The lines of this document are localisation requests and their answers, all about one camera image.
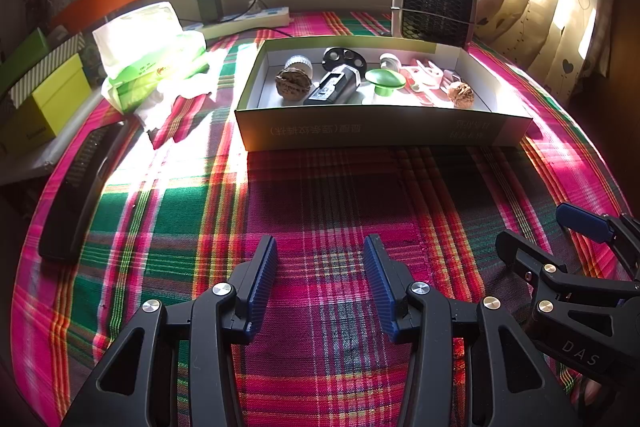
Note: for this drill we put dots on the person's right hand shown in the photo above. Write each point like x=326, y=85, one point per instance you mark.
x=592, y=394

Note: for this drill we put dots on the black remote control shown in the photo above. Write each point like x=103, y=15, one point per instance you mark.
x=75, y=197

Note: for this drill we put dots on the striped box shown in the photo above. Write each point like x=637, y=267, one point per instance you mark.
x=55, y=67

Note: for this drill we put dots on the white round ribbed cap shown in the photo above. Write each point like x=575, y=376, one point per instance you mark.
x=300, y=61

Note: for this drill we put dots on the white plug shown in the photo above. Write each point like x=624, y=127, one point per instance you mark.
x=257, y=9

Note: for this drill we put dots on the dark green box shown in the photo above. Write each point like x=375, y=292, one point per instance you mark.
x=22, y=59

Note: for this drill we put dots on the yellow-green box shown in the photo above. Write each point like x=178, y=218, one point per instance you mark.
x=55, y=107

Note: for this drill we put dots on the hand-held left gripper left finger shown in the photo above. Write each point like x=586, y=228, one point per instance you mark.
x=262, y=287

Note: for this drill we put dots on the small black device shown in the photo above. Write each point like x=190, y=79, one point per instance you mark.
x=330, y=89

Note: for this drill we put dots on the brown walnut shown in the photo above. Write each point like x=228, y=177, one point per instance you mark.
x=292, y=84
x=460, y=94

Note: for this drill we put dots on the black charger adapter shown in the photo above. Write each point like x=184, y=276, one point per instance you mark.
x=209, y=7

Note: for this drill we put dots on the green white cardboard box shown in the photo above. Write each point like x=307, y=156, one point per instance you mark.
x=350, y=132

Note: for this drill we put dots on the heart print curtain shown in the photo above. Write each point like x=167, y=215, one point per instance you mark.
x=550, y=7

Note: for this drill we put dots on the crumpled white tissue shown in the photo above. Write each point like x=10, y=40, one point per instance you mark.
x=170, y=107

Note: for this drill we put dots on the small white round knob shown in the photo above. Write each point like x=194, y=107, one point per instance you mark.
x=389, y=58

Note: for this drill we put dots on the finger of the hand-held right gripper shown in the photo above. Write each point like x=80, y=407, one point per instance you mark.
x=580, y=219
x=520, y=252

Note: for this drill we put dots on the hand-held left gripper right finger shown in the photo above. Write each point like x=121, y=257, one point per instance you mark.
x=382, y=292

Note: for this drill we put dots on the green white mushroom-shaped knob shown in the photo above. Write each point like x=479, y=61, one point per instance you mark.
x=385, y=78

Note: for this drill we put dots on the black round perforated disc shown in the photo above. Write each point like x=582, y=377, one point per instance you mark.
x=345, y=55

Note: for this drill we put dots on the white power strip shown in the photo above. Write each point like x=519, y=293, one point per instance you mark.
x=250, y=19

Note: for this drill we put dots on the small grey desk fan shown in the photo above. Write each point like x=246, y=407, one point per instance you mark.
x=430, y=7

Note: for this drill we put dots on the green white tissue pack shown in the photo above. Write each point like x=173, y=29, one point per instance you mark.
x=150, y=72

